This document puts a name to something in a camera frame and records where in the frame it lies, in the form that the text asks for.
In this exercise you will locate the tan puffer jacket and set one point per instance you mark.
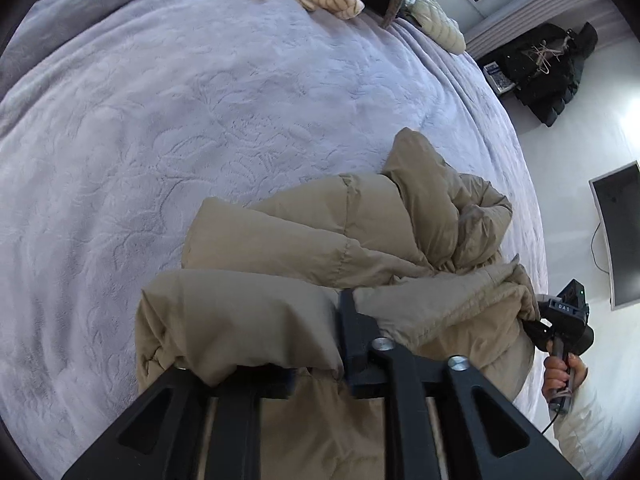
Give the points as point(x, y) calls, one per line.
point(300, 245)

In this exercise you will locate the person's white-sleeved right forearm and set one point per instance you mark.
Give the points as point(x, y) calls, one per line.
point(600, 435)

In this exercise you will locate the wall-mounted monitor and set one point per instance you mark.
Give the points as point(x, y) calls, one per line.
point(622, 235)

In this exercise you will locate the grey curtain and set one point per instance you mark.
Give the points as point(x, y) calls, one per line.
point(525, 25)

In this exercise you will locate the white and blue box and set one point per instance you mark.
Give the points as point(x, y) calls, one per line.
point(497, 77)

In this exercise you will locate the lavender plush blanket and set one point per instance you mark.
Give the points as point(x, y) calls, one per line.
point(150, 160)

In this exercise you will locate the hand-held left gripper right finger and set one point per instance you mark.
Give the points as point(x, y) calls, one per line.
point(357, 340)

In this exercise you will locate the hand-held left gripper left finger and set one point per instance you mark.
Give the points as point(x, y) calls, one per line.
point(265, 385)

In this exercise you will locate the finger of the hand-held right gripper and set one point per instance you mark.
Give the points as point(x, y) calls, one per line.
point(537, 332)

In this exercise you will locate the person's right hand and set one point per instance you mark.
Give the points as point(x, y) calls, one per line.
point(557, 380)

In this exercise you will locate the black hanging coat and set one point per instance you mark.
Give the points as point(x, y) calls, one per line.
point(540, 80)

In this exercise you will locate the cream quilted jacket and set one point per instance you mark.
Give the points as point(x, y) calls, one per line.
point(440, 25)

